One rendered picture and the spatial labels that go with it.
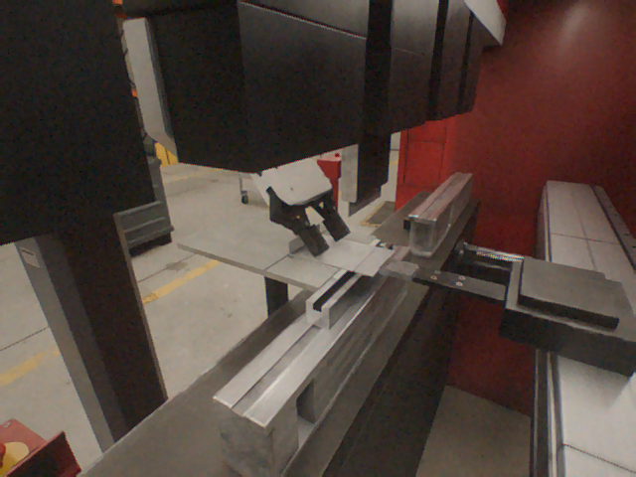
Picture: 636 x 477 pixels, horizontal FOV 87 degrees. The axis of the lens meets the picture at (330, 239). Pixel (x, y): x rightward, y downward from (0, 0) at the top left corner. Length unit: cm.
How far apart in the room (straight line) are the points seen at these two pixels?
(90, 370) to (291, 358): 69
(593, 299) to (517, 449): 125
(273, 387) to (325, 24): 29
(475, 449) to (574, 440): 124
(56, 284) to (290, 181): 58
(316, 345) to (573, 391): 23
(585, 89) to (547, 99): 9
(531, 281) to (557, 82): 89
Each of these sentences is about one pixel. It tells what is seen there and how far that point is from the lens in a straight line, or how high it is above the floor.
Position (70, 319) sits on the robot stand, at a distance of 92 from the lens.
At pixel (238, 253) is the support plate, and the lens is 51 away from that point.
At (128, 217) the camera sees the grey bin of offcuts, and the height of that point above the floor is 34.
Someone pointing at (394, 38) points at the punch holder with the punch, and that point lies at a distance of 37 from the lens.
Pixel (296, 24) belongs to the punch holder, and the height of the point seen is 125.
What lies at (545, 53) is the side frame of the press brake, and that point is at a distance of 124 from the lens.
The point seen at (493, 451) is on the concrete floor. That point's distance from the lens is 158.
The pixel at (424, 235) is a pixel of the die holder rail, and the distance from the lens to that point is 77.
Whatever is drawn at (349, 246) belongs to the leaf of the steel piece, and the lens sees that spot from 51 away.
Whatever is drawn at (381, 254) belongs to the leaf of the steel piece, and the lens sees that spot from 49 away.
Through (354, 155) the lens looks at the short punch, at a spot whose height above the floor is 115.
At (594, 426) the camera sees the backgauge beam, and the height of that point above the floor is 98.
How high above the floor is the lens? 122
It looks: 24 degrees down
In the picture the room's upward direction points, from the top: straight up
